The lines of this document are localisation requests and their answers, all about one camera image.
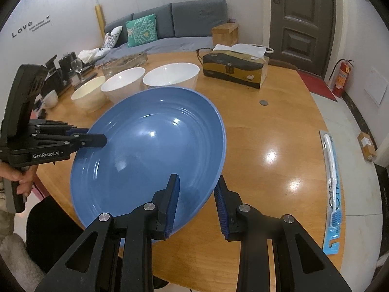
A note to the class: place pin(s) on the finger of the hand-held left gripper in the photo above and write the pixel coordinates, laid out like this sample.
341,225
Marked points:
76,131
91,141

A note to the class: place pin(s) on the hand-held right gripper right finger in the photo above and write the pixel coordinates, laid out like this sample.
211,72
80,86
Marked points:
221,210

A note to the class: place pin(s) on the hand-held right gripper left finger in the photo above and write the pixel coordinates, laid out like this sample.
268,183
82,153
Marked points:
172,210

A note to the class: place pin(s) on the cream bowl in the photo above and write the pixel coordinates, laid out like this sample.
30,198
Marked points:
88,95

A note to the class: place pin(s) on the blue plate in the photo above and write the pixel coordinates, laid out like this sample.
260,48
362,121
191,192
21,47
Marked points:
146,146

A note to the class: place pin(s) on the large white bowl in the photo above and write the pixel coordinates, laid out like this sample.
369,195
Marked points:
170,73

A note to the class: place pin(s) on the person's left hand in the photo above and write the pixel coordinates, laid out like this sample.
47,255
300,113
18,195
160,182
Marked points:
15,176

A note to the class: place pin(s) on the white cup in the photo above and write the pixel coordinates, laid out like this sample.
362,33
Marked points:
51,99

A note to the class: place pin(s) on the black box set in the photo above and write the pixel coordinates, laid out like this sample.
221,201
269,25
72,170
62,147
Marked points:
65,62

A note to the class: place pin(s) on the wine glass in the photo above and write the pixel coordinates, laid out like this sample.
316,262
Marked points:
76,65

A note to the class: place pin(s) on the pink stool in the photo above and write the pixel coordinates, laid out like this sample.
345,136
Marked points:
39,190

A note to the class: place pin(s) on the white cloth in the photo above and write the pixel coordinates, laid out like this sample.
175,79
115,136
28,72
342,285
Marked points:
88,54

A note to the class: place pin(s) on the glass ashtray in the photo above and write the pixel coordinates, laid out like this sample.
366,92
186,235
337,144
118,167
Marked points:
127,62

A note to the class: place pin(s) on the white patterned cushion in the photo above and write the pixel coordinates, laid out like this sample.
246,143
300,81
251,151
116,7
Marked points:
111,38

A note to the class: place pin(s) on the wooden pole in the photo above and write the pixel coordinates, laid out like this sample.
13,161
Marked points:
99,21

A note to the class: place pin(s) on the packaged toothbrush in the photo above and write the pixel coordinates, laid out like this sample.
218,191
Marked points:
332,188

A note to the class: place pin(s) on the grey coin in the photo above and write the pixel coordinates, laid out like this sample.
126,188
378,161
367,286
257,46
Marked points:
264,102

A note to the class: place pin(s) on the teal patterned cushion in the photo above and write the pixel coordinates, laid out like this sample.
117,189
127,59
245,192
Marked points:
141,32

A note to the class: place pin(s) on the brown eyeglasses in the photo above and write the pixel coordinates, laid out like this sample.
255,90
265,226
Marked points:
197,54

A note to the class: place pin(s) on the white fluffy garment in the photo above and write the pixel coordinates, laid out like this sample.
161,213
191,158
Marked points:
15,258

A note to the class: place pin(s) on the black and gold tissue box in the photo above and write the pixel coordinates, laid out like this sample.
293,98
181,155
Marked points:
231,70

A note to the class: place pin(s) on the red door mat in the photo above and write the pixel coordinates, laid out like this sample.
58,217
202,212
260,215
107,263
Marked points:
316,85

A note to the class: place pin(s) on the small cardboard box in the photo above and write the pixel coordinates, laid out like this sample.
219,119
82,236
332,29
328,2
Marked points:
366,146

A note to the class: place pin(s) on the grey sofa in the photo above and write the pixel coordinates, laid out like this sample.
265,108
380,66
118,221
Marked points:
194,15

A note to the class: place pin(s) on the red fire extinguisher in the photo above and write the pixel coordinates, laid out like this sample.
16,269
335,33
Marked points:
342,80

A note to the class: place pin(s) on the dark brown door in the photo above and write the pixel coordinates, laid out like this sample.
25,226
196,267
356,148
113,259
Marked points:
301,21

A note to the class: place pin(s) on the black wall lettering decal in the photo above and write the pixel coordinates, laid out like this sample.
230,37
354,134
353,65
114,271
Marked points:
29,24

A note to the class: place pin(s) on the white wall paper sheet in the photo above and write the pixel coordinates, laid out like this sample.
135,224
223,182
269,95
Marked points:
376,85

